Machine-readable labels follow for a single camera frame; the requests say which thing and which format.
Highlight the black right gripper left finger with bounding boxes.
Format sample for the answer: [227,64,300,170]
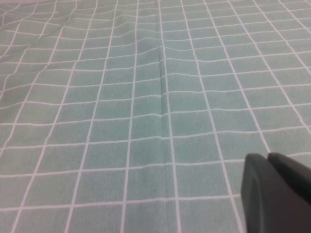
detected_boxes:
[240,152,311,233]

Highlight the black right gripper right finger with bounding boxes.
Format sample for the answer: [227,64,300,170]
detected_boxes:
[267,151,311,207]

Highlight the green white-grid tablecloth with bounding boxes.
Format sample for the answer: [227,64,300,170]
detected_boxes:
[0,0,311,233]

